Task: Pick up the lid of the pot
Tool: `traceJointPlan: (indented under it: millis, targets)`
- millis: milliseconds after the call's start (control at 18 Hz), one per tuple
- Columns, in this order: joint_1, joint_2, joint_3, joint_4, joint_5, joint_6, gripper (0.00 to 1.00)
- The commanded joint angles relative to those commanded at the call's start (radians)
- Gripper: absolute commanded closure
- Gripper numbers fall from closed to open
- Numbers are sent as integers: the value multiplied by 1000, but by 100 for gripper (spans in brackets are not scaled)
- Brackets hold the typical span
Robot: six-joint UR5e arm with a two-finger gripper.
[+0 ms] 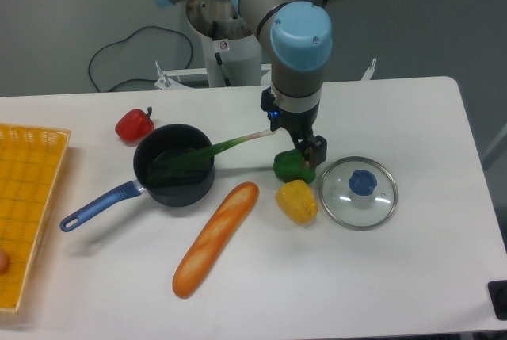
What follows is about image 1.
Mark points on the black device at table corner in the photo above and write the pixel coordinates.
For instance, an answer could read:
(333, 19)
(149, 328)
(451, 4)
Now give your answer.
(498, 296)

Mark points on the dark pot blue handle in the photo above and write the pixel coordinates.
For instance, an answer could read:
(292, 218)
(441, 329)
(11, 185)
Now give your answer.
(180, 191)

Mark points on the yellow wicker basket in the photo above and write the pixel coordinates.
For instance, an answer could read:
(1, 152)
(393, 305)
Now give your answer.
(31, 158)

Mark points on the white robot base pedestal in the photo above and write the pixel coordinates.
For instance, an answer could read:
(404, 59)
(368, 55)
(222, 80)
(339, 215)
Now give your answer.
(232, 54)

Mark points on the orange baguette bread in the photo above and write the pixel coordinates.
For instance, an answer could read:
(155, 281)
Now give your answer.
(216, 233)

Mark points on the green bell pepper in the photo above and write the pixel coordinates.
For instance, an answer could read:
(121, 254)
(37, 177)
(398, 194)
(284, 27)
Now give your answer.
(290, 166)

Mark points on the red bell pepper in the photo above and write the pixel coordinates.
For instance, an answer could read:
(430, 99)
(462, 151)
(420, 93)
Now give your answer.
(135, 125)

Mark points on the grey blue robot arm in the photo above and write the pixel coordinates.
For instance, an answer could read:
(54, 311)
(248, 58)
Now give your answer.
(297, 36)

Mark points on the green onion stalk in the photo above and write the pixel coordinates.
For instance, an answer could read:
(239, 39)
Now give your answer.
(206, 151)

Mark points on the yellow bell pepper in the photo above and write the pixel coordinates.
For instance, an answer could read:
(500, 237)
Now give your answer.
(297, 201)

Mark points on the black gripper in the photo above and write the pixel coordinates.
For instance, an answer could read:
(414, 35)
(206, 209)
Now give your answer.
(299, 125)

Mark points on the glass pot lid blue knob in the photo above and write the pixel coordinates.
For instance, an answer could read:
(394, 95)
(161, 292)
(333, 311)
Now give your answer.
(358, 193)

